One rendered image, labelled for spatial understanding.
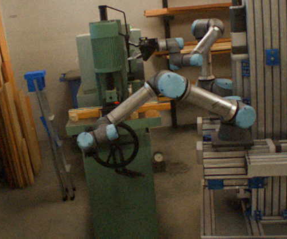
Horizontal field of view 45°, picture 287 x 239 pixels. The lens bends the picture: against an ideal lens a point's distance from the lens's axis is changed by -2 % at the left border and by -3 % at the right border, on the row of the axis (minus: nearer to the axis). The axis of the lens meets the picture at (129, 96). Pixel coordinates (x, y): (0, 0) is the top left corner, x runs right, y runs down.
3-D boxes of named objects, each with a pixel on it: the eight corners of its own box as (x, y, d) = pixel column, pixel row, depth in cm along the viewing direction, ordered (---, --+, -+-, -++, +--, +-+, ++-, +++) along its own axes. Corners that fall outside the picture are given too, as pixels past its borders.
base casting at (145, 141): (81, 153, 224) (79, 140, 222) (89, 127, 280) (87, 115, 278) (151, 146, 224) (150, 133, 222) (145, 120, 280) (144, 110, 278)
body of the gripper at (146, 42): (137, 37, 215) (157, 35, 215) (138, 47, 222) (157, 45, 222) (138, 46, 210) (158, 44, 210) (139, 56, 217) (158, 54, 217)
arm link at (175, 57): (181, 70, 212) (180, 52, 210) (167, 70, 220) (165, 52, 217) (188, 68, 218) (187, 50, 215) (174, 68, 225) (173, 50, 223)
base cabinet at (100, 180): (95, 248, 239) (80, 153, 224) (100, 206, 296) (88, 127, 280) (159, 242, 239) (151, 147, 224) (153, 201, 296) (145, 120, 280)
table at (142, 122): (63, 140, 212) (62, 131, 211) (71, 126, 242) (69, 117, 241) (163, 130, 212) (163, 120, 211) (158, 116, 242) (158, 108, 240)
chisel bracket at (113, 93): (106, 104, 229) (105, 91, 228) (107, 99, 243) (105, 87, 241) (117, 103, 229) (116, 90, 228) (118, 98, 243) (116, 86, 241)
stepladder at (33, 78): (58, 204, 309) (22, 75, 283) (61, 190, 334) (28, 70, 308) (76, 200, 310) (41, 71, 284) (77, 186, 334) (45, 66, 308)
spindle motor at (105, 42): (94, 74, 221) (88, 24, 214) (96, 70, 238) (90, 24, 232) (121, 71, 221) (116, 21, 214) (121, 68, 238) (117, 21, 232)
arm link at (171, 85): (249, 104, 187) (159, 65, 175) (262, 111, 173) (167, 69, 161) (239, 125, 189) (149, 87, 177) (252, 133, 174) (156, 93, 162)
